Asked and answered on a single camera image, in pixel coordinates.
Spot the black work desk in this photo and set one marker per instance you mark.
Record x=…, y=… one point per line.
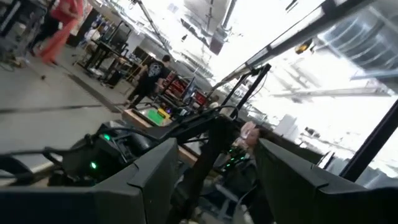
x=105, y=53

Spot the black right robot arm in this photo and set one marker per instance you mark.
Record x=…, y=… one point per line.
x=199, y=146

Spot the black diagonal pole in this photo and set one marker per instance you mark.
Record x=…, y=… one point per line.
x=370, y=143

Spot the yellow box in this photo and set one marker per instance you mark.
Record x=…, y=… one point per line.
x=163, y=113

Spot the green mat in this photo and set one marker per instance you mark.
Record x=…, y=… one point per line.
x=155, y=116

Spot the black frame pole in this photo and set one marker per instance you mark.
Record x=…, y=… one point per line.
x=248, y=90

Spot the red storage rack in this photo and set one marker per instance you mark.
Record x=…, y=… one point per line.
x=183, y=88

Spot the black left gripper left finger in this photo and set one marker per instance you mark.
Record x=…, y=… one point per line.
x=124, y=199

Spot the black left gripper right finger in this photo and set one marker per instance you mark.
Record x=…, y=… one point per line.
x=311, y=196

